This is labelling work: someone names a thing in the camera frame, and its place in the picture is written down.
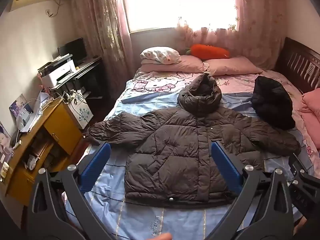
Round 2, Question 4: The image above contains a dark wooden headboard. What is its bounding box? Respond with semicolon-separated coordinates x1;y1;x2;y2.
274;37;320;94

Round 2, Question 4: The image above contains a pile of white papers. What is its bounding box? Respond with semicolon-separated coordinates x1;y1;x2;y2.
16;92;55;133

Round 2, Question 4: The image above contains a pink floral curtain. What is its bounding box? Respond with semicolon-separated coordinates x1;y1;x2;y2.
175;0;288;70
71;0;133;80

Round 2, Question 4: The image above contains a black jacket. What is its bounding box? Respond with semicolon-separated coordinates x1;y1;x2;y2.
251;76;297;130

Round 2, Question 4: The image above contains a large portrait poster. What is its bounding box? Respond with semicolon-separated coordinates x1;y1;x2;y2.
0;121;13;165

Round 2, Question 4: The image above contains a brown hooded puffer jacket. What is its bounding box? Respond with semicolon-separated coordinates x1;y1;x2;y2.
87;73;302;204

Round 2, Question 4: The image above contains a small portrait photo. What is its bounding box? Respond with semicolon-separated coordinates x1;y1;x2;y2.
9;94;33;118

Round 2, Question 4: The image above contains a white power strip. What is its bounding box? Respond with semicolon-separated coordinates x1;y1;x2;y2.
62;91;83;103

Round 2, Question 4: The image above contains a black computer monitor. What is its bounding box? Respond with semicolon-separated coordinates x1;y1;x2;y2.
58;38;87;65

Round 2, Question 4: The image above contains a yellow wooden desk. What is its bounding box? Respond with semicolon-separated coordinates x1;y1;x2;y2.
5;97;83;207

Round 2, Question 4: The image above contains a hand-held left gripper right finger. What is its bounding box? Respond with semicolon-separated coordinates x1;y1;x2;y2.
205;141;293;240

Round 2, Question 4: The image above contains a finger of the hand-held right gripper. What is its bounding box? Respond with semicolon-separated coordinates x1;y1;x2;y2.
288;153;320;184

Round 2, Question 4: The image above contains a pink pillow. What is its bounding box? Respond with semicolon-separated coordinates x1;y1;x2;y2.
204;56;263;77
139;55;209;73

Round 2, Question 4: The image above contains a black computer desk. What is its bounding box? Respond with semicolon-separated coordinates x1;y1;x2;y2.
50;56;104;100

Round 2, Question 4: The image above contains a pink quilt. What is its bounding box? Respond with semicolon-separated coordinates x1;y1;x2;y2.
299;88;320;150

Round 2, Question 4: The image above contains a white printer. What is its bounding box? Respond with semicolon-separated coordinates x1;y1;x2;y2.
38;54;77;88

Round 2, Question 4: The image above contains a white floral cabinet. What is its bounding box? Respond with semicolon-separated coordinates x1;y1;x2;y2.
64;90;93;130

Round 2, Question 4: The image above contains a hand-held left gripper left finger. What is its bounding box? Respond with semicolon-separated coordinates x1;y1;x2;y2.
27;142;113;240

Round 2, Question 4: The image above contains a white floral pillow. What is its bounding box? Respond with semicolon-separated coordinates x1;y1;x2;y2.
140;47;182;64

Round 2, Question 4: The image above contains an orange carrot plush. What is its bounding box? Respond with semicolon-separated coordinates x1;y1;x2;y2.
185;44;230;60

